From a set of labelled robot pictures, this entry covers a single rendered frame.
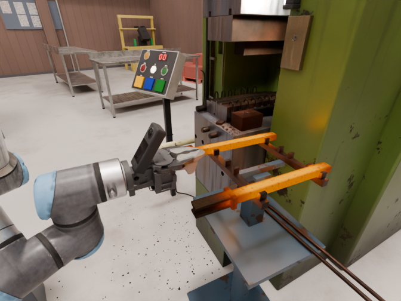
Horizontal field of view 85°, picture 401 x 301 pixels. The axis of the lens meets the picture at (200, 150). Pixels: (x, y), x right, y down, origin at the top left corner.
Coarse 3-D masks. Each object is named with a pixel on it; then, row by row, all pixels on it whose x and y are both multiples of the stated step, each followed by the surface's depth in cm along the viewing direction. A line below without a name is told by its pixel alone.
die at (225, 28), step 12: (216, 24) 96; (228, 24) 89; (240, 24) 88; (252, 24) 91; (264, 24) 94; (276, 24) 96; (216, 36) 98; (228, 36) 91; (240, 36) 91; (252, 36) 93; (264, 36) 96; (276, 36) 99
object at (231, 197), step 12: (312, 168) 62; (324, 168) 62; (264, 180) 57; (276, 180) 57; (288, 180) 57; (300, 180) 59; (228, 192) 52; (240, 192) 53; (252, 192) 53; (192, 204) 49; (204, 204) 49; (216, 204) 51; (228, 204) 52
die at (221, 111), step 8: (232, 96) 125; (240, 96) 121; (264, 96) 118; (272, 96) 120; (208, 104) 118; (216, 104) 111; (224, 104) 108; (256, 104) 111; (264, 104) 114; (272, 104) 116; (216, 112) 113; (224, 112) 106; (264, 112) 116; (272, 112) 119
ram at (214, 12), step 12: (204, 0) 100; (216, 0) 92; (228, 0) 86; (240, 0) 80; (252, 0) 81; (264, 0) 83; (276, 0) 86; (204, 12) 102; (216, 12) 94; (228, 12) 87; (240, 12) 81; (252, 12) 83; (264, 12) 86; (276, 12) 88; (288, 12) 91
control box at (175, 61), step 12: (144, 60) 146; (156, 60) 140; (168, 60) 135; (180, 60) 134; (144, 72) 145; (156, 72) 139; (168, 72) 134; (180, 72) 137; (132, 84) 150; (168, 84) 133; (168, 96) 135
